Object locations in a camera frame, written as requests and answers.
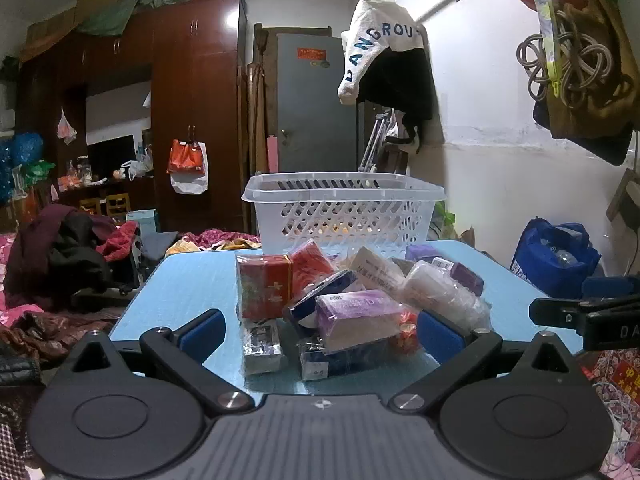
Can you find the purple box with tan side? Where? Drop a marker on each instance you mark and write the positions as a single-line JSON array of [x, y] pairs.
[[357, 317]]

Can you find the clear pale packet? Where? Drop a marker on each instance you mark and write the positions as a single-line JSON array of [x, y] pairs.
[[440, 292]]

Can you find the small red item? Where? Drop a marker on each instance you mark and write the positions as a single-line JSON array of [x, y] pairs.
[[407, 332]]

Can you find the red plastic bag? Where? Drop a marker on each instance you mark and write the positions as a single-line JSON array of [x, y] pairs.
[[186, 157]]

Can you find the dark blue and white box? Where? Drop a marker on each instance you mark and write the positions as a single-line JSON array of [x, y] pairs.
[[312, 302]]

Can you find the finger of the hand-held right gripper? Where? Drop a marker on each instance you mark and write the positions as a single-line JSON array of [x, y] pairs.
[[610, 287], [555, 311]]

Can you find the red patterned box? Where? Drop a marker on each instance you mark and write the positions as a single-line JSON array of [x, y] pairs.
[[264, 287]]

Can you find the green cloth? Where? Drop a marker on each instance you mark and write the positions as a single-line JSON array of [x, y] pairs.
[[115, 15]]

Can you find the green wrapped plant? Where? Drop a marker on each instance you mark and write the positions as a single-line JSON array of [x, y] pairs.
[[444, 220]]

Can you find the blue plastic bags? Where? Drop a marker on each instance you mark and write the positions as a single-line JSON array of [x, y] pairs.
[[22, 152]]

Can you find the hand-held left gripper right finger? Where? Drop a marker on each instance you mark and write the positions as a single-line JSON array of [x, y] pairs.
[[440, 337]]

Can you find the yellow floral cloth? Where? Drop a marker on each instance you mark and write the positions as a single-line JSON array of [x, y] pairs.
[[235, 245]]

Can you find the long white box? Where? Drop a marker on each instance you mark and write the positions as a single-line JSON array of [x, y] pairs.
[[375, 270]]

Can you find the black hanging garment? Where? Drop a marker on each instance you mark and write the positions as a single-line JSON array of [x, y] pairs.
[[400, 85]]

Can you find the metal crutches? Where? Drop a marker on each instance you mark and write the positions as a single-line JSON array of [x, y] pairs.
[[375, 140]]

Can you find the brown paper bag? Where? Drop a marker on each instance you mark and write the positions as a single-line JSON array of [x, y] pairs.
[[468, 236]]

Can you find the white plastic basket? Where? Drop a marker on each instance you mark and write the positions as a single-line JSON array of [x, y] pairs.
[[345, 210]]

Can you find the black television screen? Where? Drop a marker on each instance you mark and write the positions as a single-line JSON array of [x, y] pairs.
[[111, 156]]

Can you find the blue shopping bag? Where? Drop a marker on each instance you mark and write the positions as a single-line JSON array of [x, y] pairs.
[[550, 255]]

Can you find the dark blue purple box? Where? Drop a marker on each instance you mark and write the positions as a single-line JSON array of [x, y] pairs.
[[340, 362]]

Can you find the red printed cloth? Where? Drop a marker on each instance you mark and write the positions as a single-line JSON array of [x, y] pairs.
[[617, 385]]

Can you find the wooden planks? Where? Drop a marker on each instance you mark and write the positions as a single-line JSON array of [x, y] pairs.
[[260, 125]]

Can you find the red soft packet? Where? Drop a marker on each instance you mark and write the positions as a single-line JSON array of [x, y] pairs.
[[309, 265]]

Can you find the brown wooden wardrobe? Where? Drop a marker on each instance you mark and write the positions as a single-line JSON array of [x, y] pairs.
[[200, 85]]

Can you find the pink roll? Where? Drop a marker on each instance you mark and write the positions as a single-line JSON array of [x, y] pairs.
[[272, 154]]

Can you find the brown hanging bag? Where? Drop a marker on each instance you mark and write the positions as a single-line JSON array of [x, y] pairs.
[[600, 110]]

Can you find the white printed garment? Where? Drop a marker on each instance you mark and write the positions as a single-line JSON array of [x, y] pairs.
[[370, 25]]

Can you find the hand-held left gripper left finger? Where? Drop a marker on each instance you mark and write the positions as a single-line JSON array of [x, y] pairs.
[[202, 334]]

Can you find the pale teal box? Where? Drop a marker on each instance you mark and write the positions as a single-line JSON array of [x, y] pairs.
[[145, 221]]

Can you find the pile of dark clothes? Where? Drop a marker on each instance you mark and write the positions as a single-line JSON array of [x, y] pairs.
[[60, 245]]

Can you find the small purple box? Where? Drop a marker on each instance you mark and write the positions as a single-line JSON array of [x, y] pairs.
[[467, 275]]

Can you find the grey door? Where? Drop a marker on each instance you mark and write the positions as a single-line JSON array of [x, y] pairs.
[[315, 105]]

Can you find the crumpled white plastic bag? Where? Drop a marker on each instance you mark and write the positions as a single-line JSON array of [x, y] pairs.
[[136, 166]]

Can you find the hanging white and red bag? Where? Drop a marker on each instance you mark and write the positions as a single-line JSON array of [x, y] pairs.
[[66, 127]]

